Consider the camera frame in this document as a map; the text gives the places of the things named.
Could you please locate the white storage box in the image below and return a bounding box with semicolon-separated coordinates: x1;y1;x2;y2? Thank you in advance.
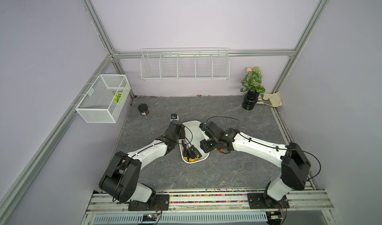
179;120;210;164

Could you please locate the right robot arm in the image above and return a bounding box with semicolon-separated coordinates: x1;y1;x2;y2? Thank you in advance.
200;121;311;207

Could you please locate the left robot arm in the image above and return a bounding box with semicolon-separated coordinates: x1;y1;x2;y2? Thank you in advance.
99;120;186;207

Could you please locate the black yellow long screwdriver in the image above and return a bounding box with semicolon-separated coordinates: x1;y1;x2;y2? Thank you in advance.
191;145;202;159

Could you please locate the black jar with label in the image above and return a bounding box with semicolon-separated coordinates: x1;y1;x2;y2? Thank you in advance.
138;104;149;116

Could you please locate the potted green plant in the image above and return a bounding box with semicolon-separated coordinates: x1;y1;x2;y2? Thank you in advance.
240;66;266;111

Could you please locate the beige cloth bag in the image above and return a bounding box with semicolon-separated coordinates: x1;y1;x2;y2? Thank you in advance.
260;92;283;108

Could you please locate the green object in basket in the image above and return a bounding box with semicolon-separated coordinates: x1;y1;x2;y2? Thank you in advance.
113;91;123;104

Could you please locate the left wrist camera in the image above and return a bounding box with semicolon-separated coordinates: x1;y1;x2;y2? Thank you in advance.
171;113;179;120

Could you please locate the yellow handled screwdriver in box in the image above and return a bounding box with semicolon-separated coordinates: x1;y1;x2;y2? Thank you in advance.
188;148;198;162

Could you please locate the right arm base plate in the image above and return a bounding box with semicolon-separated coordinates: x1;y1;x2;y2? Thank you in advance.
247;193;290;211

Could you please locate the white wire wall shelf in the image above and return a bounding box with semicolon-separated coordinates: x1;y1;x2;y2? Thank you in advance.
140;49;230;80

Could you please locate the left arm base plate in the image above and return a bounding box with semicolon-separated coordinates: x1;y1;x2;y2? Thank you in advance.
128;194;170;212

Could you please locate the white mesh wall basket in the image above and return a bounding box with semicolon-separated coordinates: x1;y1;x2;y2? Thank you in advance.
76;74;131;123

